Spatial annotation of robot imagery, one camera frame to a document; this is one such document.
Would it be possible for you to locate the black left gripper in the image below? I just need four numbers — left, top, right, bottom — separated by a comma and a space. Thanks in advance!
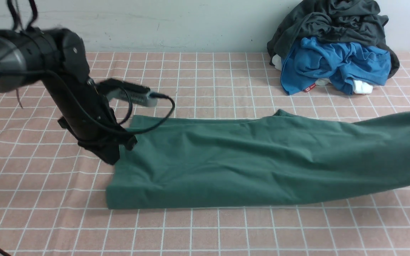
58, 107, 138, 165

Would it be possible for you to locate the green long-sleeved shirt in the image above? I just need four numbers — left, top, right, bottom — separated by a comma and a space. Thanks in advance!
106, 109, 410, 209

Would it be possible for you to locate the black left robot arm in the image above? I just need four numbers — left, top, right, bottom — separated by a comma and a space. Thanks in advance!
0, 29, 137, 165

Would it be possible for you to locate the blue crumpled shirt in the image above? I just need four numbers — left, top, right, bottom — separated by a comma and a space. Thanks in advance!
280, 37, 391, 95

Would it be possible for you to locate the pink checkered tablecloth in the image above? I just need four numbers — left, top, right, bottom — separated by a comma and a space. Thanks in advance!
0, 52, 410, 256

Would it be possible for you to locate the dark grey crumpled garment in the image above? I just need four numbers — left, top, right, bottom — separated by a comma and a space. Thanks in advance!
267, 0, 400, 78

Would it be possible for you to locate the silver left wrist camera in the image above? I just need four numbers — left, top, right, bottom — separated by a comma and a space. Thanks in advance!
96, 78, 158, 107

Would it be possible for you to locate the black left camera cable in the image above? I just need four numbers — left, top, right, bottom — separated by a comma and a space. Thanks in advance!
0, 69, 176, 135

